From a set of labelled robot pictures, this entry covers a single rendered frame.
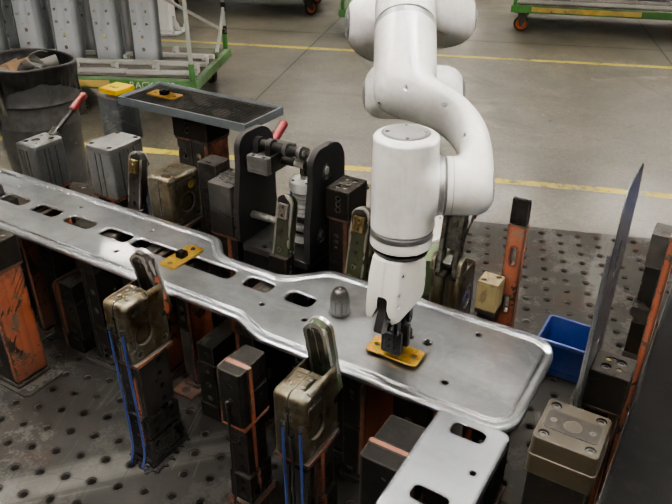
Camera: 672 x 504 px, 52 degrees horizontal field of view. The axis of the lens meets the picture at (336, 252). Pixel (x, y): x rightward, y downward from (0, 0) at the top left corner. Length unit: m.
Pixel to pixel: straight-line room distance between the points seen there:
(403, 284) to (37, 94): 3.12
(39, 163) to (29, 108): 2.13
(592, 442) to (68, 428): 0.96
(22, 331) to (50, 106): 2.49
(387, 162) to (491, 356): 0.36
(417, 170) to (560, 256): 1.16
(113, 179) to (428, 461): 0.95
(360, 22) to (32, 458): 0.97
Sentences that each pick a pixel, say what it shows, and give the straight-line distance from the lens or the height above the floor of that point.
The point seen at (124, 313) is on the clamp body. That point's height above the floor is 1.03.
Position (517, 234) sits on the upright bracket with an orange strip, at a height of 1.14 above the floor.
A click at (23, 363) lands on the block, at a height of 0.75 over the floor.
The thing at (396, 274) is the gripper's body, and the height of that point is 1.17.
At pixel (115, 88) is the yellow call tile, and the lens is 1.77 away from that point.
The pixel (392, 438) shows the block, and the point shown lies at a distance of 0.94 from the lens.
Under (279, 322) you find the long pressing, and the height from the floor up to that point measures 1.00.
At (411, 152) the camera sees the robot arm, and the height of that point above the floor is 1.34.
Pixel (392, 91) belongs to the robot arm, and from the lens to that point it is 0.95.
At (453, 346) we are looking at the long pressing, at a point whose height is 1.00.
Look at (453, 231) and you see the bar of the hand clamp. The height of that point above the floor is 1.12.
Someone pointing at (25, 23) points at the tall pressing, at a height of 0.55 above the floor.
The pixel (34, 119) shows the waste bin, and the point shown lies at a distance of 3.92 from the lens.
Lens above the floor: 1.65
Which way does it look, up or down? 30 degrees down
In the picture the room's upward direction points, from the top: straight up
